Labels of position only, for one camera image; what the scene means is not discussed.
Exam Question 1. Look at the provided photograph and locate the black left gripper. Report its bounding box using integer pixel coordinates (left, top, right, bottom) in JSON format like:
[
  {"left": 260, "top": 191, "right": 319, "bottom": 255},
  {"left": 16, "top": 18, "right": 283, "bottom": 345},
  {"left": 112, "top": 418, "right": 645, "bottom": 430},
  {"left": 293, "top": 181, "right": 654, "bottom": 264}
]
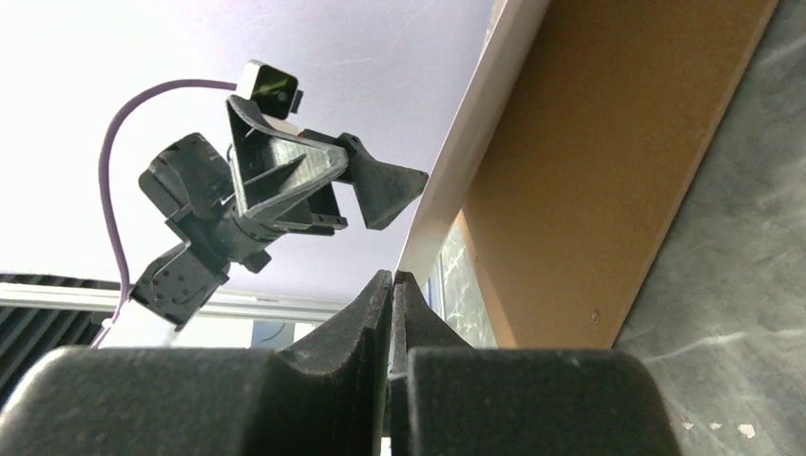
[{"left": 1, "top": 95, "right": 429, "bottom": 455}]

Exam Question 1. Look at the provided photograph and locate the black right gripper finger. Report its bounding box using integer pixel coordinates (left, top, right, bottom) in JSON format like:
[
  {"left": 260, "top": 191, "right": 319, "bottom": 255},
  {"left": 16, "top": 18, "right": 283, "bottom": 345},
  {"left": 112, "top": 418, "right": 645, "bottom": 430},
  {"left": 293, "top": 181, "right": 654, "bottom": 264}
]
[{"left": 389, "top": 273, "right": 681, "bottom": 455}]

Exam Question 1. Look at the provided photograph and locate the brown frame backing board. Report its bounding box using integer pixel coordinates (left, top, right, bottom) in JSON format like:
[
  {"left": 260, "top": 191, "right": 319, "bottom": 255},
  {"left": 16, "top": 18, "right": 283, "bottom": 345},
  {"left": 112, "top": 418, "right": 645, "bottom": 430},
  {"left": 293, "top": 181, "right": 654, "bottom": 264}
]
[{"left": 462, "top": 1, "right": 777, "bottom": 349}]

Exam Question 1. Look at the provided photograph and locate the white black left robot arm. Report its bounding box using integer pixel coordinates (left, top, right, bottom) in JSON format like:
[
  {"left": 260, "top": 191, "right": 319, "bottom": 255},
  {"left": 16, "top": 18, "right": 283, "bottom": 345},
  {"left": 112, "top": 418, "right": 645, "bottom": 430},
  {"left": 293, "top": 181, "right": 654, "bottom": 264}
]
[{"left": 100, "top": 95, "right": 428, "bottom": 348}]

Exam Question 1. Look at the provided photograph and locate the aluminium frame rail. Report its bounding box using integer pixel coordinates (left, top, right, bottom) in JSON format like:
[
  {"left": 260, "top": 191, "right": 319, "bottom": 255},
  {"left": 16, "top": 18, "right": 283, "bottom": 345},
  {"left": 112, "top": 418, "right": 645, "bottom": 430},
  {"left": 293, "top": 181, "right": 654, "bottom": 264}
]
[{"left": 0, "top": 281, "right": 351, "bottom": 325}]

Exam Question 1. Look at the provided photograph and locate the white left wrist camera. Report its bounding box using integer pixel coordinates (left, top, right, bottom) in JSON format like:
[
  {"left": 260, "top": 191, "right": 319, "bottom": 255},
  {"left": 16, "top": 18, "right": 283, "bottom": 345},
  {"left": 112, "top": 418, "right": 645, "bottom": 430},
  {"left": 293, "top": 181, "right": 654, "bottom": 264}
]
[{"left": 235, "top": 60, "right": 303, "bottom": 135}]

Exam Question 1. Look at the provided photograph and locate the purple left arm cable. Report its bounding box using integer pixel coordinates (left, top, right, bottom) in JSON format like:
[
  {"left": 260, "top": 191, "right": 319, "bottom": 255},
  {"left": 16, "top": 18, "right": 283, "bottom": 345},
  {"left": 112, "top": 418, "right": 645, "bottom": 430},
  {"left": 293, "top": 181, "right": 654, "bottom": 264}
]
[{"left": 87, "top": 78, "right": 240, "bottom": 351}]

